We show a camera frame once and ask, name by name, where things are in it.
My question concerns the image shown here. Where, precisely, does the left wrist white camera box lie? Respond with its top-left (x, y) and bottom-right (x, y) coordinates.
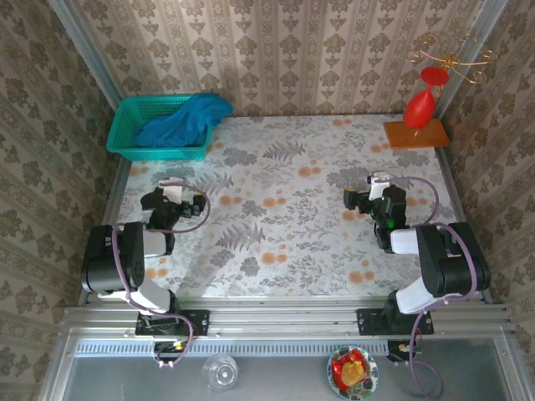
top-left (159, 177), bottom-right (185, 206)

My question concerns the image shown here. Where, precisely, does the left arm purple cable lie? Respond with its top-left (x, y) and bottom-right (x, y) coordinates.
top-left (110, 179), bottom-right (211, 369)

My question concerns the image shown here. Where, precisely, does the blue t-shirt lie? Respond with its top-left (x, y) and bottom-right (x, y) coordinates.
top-left (133, 92), bottom-right (234, 150)

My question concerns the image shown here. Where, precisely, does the black controller board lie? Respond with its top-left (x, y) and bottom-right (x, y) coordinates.
top-left (153, 340), bottom-right (189, 356)
top-left (386, 340), bottom-right (423, 363)

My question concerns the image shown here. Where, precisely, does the teal plastic basket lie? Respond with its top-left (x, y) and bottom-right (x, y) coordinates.
top-left (105, 95), bottom-right (217, 162)

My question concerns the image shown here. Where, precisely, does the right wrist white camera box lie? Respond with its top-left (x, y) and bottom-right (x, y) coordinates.
top-left (366, 170), bottom-right (390, 201)

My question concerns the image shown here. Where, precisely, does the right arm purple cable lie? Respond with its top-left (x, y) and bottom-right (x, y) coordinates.
top-left (386, 176), bottom-right (482, 398)

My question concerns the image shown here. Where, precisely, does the grey slotted cable duct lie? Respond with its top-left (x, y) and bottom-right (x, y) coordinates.
top-left (74, 338), bottom-right (390, 357)

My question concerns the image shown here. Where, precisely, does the floral tablecloth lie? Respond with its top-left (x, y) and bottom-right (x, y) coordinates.
top-left (98, 114), bottom-right (482, 298)

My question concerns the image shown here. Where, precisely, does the orange wooden board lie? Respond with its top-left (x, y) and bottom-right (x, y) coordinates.
top-left (384, 118), bottom-right (451, 150)

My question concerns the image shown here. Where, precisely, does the aluminium frame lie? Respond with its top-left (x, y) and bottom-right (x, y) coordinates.
top-left (39, 0), bottom-right (523, 401)

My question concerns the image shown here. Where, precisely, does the red snack wrapper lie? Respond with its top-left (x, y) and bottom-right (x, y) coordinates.
top-left (332, 349), bottom-right (369, 392)

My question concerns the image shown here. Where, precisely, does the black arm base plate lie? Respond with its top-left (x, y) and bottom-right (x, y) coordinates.
top-left (134, 308), bottom-right (210, 338)
top-left (356, 307), bottom-right (435, 337)

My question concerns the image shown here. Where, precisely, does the gold wire ornament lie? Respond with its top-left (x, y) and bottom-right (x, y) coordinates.
top-left (407, 33), bottom-right (498, 137)

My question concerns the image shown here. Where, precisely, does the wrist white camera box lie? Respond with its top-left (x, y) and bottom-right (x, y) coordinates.
top-left (159, 177), bottom-right (185, 206)
top-left (366, 170), bottom-right (390, 201)

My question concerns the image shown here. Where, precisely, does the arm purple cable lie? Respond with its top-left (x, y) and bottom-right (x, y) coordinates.
top-left (110, 179), bottom-right (211, 369)
top-left (386, 176), bottom-right (482, 398)

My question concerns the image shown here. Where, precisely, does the patterned plate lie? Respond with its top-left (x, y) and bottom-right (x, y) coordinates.
top-left (326, 344), bottom-right (380, 401)

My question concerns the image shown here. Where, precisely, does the clear glass bowl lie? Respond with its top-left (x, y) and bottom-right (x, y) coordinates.
top-left (201, 353), bottom-right (239, 393)

